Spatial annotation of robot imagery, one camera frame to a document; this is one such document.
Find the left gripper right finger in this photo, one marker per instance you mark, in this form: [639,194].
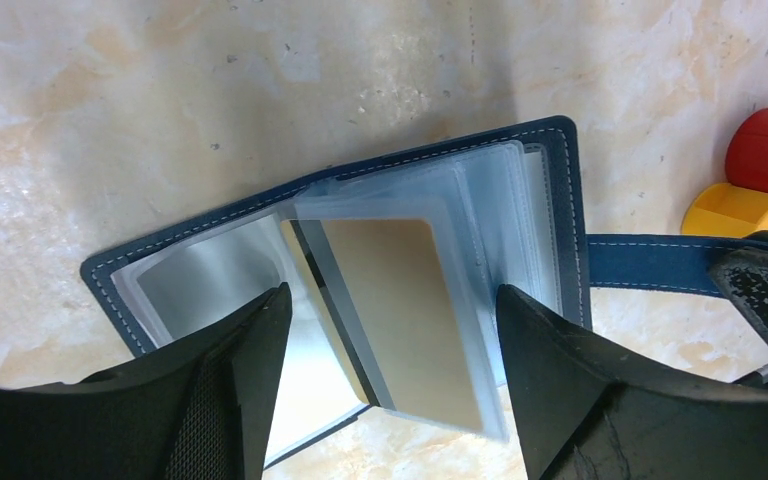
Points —
[588,408]

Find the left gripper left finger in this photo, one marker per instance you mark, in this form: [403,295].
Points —
[200,407]

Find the navy blue card holder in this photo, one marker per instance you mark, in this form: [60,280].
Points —
[505,208]

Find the gold credit card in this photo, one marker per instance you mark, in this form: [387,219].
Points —
[316,290]
[388,286]

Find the yellow round toy block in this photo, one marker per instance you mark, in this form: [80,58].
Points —
[725,210]

